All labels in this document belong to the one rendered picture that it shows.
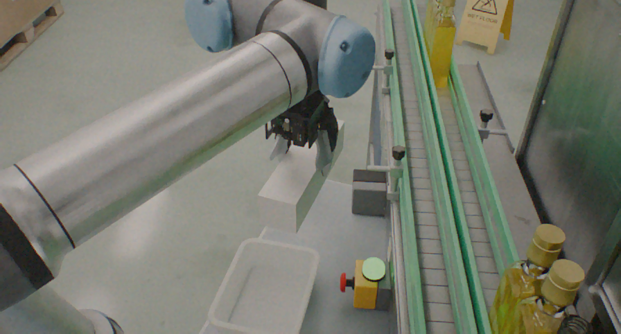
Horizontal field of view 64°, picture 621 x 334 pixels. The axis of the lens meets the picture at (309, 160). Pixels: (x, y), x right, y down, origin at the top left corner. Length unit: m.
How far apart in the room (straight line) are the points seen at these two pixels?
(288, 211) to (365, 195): 0.48
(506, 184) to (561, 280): 0.59
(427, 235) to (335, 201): 0.32
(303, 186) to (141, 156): 0.41
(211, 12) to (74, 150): 0.23
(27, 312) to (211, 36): 0.35
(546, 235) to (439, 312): 0.30
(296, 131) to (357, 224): 0.55
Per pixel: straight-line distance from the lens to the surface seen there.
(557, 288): 0.65
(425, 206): 1.10
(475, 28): 3.97
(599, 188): 0.95
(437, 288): 0.95
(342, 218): 1.23
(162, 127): 0.40
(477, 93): 1.54
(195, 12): 0.58
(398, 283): 0.95
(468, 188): 1.17
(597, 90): 0.98
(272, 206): 0.75
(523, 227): 1.11
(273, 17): 0.53
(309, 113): 0.71
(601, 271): 0.85
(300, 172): 0.79
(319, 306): 1.06
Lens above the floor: 1.60
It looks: 37 degrees down
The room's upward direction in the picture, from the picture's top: straight up
